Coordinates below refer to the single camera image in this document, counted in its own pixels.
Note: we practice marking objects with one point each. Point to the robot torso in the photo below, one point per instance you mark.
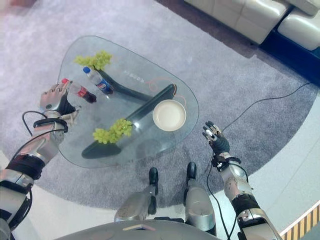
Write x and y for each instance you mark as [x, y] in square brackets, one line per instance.
[135, 229]

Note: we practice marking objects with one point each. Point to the robot left leg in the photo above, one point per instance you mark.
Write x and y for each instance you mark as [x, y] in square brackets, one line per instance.
[140, 202]

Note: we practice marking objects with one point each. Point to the white round plate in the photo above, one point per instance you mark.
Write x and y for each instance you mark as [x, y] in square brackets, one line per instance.
[169, 114]

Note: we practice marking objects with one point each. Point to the grey round rug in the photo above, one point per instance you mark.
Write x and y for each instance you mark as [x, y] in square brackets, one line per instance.
[225, 82]

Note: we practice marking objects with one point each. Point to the robot right leg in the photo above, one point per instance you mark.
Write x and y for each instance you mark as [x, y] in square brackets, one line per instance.
[198, 200]

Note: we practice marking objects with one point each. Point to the red label cola bottle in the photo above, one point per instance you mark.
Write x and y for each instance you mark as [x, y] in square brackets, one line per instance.
[80, 91]

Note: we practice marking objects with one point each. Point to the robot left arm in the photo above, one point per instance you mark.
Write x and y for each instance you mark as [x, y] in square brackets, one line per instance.
[27, 160]

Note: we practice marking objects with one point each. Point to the black table base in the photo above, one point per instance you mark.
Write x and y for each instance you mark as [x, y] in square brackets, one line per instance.
[142, 105]

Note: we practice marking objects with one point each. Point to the glass coffee table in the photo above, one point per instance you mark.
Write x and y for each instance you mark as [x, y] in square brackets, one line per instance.
[150, 82]

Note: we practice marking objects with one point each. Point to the green grape bunch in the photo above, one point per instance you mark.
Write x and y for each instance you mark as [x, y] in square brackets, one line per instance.
[96, 60]
[112, 132]

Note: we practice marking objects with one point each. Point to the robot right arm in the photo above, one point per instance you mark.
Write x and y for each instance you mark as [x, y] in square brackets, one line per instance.
[246, 197]

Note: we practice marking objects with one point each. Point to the yellow black striped strip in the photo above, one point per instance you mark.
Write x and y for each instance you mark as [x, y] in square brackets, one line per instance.
[301, 218]

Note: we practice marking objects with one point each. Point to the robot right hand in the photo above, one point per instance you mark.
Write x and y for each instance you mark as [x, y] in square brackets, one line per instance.
[219, 140]

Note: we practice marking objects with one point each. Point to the blue label cola bottle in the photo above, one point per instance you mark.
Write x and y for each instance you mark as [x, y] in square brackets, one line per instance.
[98, 80]

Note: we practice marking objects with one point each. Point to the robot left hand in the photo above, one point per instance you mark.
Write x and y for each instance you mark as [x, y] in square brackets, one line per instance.
[53, 100]

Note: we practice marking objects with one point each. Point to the robot leg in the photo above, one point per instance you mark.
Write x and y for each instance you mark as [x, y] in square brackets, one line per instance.
[198, 200]
[140, 202]

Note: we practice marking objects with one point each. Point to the white leather sofa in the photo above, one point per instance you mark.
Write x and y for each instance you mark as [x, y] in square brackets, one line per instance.
[255, 17]

